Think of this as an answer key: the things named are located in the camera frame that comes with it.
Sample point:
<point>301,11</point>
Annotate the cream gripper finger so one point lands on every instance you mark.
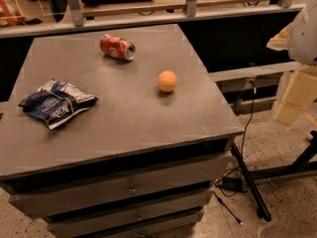
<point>296,95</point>
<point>279,42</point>

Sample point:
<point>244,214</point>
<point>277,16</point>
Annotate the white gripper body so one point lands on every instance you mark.
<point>304,37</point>

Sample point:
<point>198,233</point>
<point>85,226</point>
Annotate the red coke can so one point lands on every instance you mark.
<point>117,47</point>

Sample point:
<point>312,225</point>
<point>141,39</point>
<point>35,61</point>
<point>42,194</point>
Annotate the blue chip bag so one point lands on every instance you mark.
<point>55,102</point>

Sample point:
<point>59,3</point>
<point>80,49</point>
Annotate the black stand leg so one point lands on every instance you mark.
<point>302,165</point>

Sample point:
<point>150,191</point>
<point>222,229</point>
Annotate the black power adapter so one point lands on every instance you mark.
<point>233,184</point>

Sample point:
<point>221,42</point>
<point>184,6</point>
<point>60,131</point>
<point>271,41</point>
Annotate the orange ball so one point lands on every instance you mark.
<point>167,81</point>

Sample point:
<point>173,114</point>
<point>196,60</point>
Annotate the grey drawer cabinet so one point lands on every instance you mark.
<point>140,161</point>

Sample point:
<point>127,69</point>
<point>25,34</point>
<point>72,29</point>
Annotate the orange white object on shelf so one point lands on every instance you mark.
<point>10,16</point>

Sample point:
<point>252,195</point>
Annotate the metal shelf rail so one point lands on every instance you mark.
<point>79,17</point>

